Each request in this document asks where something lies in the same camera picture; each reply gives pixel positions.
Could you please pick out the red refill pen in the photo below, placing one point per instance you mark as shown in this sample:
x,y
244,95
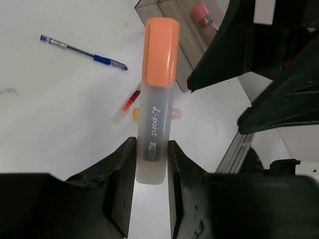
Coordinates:
x,y
123,110

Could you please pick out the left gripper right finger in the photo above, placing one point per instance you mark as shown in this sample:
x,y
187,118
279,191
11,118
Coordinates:
x,y
266,204

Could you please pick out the blue gel pen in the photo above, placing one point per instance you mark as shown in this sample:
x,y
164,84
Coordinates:
x,y
95,57

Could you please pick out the pink cap highlighter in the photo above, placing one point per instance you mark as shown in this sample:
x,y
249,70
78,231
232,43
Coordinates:
x,y
200,15

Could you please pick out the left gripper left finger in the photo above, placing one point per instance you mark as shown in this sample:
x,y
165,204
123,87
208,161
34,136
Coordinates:
x,y
92,204

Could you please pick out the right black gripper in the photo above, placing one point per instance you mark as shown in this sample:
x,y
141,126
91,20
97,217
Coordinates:
x,y
287,51

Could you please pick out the clear container middle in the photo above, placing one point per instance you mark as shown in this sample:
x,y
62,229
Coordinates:
x,y
172,46

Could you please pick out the orange cap highlighter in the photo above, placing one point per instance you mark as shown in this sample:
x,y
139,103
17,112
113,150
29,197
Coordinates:
x,y
153,133

